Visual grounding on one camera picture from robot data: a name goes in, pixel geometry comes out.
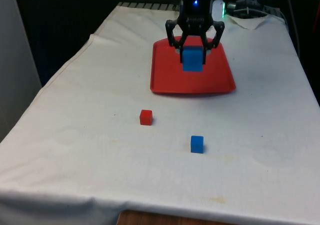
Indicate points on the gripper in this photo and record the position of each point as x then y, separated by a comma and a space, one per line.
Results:
196, 12

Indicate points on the large blue block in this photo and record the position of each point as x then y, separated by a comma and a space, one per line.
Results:
192, 60

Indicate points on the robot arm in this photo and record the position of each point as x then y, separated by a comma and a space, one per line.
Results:
218, 8

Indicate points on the red tray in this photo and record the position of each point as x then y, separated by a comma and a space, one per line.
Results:
167, 72

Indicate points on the small red cube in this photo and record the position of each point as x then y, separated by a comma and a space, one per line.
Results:
145, 117

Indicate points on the small blue cube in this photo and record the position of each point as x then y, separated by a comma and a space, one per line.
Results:
197, 145

